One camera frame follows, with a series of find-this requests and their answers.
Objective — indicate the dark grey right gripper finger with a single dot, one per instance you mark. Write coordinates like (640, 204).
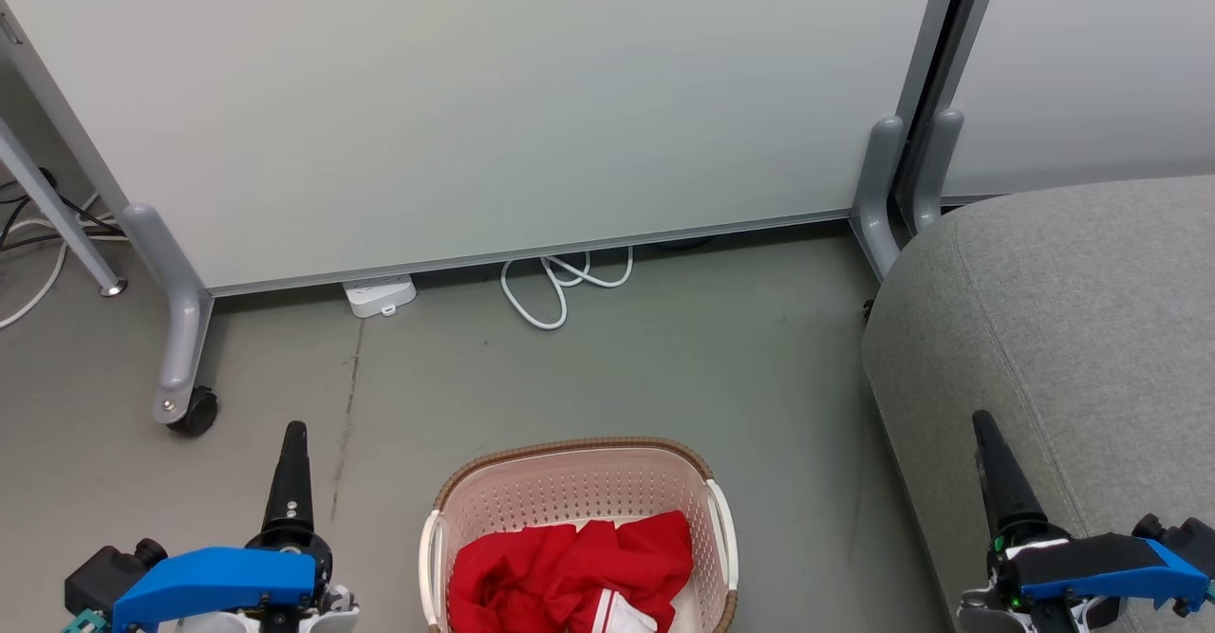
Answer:
(1006, 481)

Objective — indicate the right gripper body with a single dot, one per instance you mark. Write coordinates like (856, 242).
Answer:
(997, 605)

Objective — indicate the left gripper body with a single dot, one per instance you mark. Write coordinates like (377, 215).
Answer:
(325, 567)

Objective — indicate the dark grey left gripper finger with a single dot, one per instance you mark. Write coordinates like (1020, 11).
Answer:
(290, 481)

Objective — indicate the red cloth garment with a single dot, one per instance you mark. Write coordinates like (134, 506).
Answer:
(570, 567)

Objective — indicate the grey fabric sofa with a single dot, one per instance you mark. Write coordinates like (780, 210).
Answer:
(1082, 329)

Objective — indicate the black caster wheel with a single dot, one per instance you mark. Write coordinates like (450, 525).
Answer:
(197, 413)

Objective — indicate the grey partition leg with caster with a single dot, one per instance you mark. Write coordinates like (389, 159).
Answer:
(180, 329)

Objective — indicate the white power strip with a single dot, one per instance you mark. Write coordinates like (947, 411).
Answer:
(380, 293)

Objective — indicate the beige plastic laundry basket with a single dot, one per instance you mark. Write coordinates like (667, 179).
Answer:
(579, 486)

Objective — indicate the grey curved partition leg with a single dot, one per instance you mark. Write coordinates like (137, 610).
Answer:
(935, 163)
(878, 187)

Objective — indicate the grey metal slanted leg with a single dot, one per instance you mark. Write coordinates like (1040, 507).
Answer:
(57, 206)

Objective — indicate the narrow white partition panel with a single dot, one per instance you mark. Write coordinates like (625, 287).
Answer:
(1092, 64)

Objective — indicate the large white partition panel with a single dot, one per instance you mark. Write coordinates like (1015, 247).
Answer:
(494, 102)

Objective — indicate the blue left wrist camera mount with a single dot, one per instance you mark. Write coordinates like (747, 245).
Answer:
(214, 578)

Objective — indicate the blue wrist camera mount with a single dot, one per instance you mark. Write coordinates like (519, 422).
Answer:
(1111, 565)
(214, 578)

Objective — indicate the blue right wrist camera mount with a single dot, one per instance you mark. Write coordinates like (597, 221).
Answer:
(1111, 565)

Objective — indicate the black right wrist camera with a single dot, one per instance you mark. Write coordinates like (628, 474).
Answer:
(1191, 538)

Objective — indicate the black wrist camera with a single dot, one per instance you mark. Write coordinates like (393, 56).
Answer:
(109, 571)
(1191, 538)

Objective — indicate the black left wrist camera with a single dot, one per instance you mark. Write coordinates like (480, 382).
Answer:
(109, 571)

